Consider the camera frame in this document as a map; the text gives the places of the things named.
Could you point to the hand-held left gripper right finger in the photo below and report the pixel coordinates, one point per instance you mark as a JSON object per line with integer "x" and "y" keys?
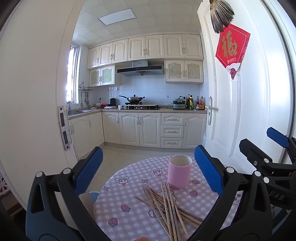
{"x": 208, "y": 171}

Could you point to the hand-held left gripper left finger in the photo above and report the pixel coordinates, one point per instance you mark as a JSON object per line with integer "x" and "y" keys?
{"x": 89, "y": 169}

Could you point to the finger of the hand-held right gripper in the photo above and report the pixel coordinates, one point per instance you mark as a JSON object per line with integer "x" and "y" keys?
{"x": 251, "y": 150}
{"x": 277, "y": 136}

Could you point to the pink cup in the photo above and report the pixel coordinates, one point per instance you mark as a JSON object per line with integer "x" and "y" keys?
{"x": 179, "y": 176}

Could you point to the pile of wooden chopsticks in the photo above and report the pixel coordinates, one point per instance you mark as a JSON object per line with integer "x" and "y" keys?
{"x": 173, "y": 216}

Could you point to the blue stool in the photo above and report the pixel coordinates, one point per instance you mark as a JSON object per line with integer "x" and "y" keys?
{"x": 94, "y": 197}

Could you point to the white plastic bag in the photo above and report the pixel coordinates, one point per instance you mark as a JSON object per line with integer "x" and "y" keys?
{"x": 204, "y": 141}

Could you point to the white door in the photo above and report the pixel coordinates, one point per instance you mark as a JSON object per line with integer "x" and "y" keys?
{"x": 249, "y": 104}

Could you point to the white cabinet drawer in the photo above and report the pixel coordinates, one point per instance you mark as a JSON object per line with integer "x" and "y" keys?
{"x": 172, "y": 118}
{"x": 171, "y": 142}
{"x": 172, "y": 131}

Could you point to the metal lock strike plate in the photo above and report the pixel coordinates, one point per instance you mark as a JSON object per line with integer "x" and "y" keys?
{"x": 63, "y": 122}

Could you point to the white lower cabinets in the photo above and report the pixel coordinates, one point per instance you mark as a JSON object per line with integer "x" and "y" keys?
{"x": 129, "y": 128}

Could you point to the white cabinets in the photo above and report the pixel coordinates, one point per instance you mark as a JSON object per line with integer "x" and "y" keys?
{"x": 129, "y": 128}
{"x": 143, "y": 47}

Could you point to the steel sink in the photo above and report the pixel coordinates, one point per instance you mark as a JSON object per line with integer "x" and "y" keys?
{"x": 79, "y": 112}

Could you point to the metal faucet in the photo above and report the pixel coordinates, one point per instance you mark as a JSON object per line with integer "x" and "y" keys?
{"x": 69, "y": 107}

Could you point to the red container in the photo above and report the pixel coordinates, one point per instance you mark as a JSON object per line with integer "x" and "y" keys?
{"x": 105, "y": 106}

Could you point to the pink checked tablecloth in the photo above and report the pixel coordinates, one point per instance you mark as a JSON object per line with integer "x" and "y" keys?
{"x": 129, "y": 222}

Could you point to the hanging metal spatula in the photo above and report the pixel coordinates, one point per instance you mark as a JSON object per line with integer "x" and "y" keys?
{"x": 82, "y": 102}

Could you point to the dark soy sauce bottle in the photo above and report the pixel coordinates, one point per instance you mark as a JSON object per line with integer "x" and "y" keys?
{"x": 197, "y": 104}

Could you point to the green oil bottle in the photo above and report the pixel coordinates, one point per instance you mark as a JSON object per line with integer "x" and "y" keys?
{"x": 191, "y": 104}

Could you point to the hanging metal ladle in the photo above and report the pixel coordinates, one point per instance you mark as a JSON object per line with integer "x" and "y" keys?
{"x": 86, "y": 98}

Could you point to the red cap sauce bottle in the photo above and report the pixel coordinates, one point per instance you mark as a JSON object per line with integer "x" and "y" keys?
{"x": 187, "y": 103}

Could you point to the green electric cooker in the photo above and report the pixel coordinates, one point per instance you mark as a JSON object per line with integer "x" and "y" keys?
{"x": 179, "y": 104}

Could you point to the gas stove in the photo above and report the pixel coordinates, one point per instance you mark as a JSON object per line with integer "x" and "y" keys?
{"x": 141, "y": 107}

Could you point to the metal utensil rack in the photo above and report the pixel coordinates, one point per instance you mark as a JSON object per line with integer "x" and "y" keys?
{"x": 85, "y": 88}

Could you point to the metal wok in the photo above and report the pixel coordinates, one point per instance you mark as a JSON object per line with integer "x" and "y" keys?
{"x": 135, "y": 99}

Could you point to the white cutout plastic stool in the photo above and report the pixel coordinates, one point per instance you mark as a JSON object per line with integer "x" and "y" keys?
{"x": 4, "y": 185}

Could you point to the white lattice door cabinet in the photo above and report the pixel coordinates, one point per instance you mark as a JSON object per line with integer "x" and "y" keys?
{"x": 101, "y": 76}
{"x": 183, "y": 70}

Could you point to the window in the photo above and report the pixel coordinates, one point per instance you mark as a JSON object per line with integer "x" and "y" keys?
{"x": 73, "y": 74}

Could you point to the red diamond door poster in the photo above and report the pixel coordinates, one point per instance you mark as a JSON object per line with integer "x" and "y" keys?
{"x": 231, "y": 46}

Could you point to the range hood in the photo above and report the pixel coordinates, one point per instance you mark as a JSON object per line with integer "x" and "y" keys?
{"x": 138, "y": 69}

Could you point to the feather fan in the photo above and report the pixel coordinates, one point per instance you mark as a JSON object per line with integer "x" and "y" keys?
{"x": 220, "y": 16}

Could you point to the white upper cabinets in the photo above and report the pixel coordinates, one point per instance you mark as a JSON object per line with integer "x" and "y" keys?
{"x": 143, "y": 47}

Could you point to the ceiling light panel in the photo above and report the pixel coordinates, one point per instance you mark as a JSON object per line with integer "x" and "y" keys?
{"x": 118, "y": 16}

